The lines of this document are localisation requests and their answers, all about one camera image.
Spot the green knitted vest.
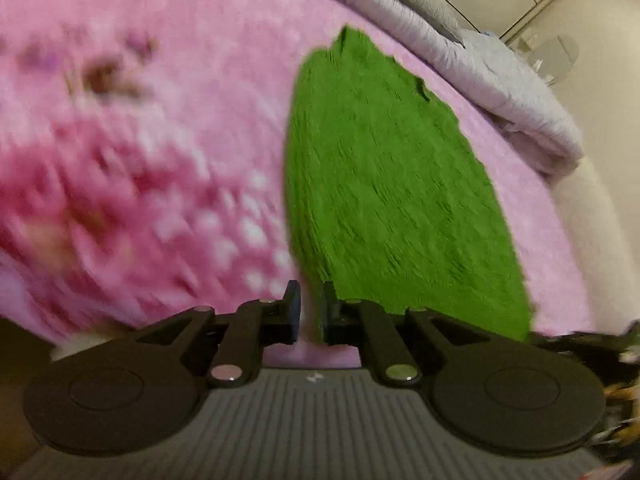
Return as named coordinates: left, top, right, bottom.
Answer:
left=284, top=27, right=533, bottom=341

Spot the pink floral blanket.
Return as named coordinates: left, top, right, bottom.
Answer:
left=1, top=0, right=594, bottom=367

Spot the grey folded quilt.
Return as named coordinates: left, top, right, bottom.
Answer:
left=338, top=0, right=584, bottom=178

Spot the round clear glass table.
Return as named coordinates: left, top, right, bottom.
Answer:
left=513, top=35, right=580, bottom=86

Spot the beige bed frame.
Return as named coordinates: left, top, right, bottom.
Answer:
left=551, top=158, right=639, bottom=334

